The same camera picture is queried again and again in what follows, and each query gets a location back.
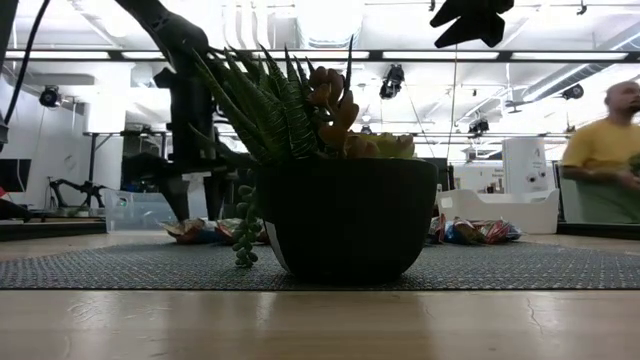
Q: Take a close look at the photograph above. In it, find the white cabinet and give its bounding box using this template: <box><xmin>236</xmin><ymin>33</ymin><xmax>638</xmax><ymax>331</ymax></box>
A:
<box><xmin>502</xmin><ymin>137</ymin><xmax>556</xmax><ymax>195</ymax></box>

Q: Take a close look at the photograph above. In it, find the clear plastic bin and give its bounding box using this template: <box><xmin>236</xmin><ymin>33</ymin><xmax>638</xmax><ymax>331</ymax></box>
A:
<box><xmin>103</xmin><ymin>189</ymin><xmax>209</xmax><ymax>233</ymax></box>

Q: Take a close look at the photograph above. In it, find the black monitor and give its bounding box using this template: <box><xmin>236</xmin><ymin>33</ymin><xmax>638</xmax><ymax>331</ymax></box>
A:
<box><xmin>0</xmin><ymin>158</ymin><xmax>32</xmax><ymax>194</ymax></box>

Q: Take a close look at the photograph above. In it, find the grey-green partition panel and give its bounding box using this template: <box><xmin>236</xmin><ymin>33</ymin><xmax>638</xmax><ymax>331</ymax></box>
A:
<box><xmin>558</xmin><ymin>164</ymin><xmax>640</xmax><ymax>225</ymax></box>

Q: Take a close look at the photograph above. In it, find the black aluminium support frame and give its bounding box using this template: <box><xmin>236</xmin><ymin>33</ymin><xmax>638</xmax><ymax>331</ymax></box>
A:
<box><xmin>556</xmin><ymin>222</ymin><xmax>640</xmax><ymax>241</ymax></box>
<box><xmin>0</xmin><ymin>219</ymin><xmax>108</xmax><ymax>243</ymax></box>

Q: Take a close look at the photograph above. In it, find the grey woven placemat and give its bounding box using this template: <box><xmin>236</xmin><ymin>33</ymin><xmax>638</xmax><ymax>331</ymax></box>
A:
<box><xmin>0</xmin><ymin>238</ymin><xmax>640</xmax><ymax>292</ymax></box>

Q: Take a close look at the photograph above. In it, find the potted artificial succulent plant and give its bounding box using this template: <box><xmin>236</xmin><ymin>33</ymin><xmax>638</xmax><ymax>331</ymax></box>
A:
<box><xmin>188</xmin><ymin>35</ymin><xmax>440</xmax><ymax>286</ymax></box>

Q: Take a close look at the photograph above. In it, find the black ceiling light rail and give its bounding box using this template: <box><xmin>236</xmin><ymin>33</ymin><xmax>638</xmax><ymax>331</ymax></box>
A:
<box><xmin>0</xmin><ymin>48</ymin><xmax>640</xmax><ymax>64</ymax></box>

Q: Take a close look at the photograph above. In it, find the person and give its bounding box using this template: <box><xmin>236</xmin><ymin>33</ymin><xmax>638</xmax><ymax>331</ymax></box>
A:
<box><xmin>559</xmin><ymin>79</ymin><xmax>640</xmax><ymax>194</ymax></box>

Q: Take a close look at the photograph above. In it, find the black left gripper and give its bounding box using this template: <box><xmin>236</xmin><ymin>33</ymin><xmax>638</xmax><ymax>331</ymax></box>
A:
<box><xmin>149</xmin><ymin>62</ymin><xmax>256</xmax><ymax>224</ymax></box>

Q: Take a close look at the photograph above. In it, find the black metal rack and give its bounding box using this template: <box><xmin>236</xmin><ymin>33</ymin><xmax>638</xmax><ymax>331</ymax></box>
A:
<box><xmin>82</xmin><ymin>129</ymin><xmax>169</xmax><ymax>201</ymax></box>

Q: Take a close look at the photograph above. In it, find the white plastic bin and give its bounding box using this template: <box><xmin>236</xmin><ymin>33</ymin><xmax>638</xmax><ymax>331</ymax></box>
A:
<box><xmin>435</xmin><ymin>187</ymin><xmax>561</xmax><ymax>235</ymax></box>

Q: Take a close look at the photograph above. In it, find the black curved object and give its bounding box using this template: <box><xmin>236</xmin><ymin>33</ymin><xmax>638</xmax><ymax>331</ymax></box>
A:
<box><xmin>0</xmin><ymin>198</ymin><xmax>32</xmax><ymax>223</ymax></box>

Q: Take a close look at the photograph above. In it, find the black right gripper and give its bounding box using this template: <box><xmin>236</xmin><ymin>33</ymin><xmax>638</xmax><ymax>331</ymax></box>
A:
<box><xmin>429</xmin><ymin>0</ymin><xmax>515</xmax><ymax>50</ymax></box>

